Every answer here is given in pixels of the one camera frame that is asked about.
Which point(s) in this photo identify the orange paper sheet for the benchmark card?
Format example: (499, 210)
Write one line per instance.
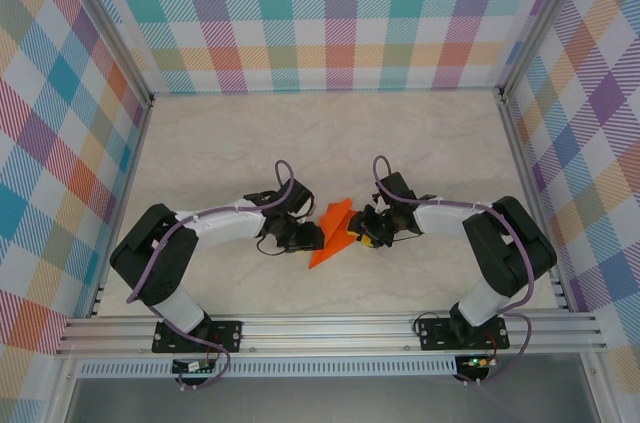
(332, 243)

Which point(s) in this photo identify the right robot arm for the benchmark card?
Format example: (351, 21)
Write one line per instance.
(445, 218)

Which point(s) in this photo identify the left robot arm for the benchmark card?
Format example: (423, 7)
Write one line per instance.
(225, 225)

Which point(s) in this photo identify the small circuit board with LED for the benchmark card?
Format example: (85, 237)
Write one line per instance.
(477, 362)

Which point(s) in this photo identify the small black circuit board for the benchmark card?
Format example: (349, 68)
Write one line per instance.
(192, 367)

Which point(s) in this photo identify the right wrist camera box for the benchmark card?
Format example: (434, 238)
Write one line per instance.
(379, 200)

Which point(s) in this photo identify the aluminium mounting rail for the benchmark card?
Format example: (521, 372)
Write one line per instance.
(325, 333)

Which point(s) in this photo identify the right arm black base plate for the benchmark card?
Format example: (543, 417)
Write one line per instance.
(432, 333)

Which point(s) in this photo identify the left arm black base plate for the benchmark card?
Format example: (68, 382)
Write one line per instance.
(230, 335)

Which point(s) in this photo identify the aluminium side rail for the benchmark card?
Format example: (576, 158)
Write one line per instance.
(529, 183)
(121, 208)

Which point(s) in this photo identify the aluminium frame post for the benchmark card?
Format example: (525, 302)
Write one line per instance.
(106, 18)
(541, 18)

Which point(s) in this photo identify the aluminium frame leg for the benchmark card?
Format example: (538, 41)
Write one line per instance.
(62, 393)
(600, 388)

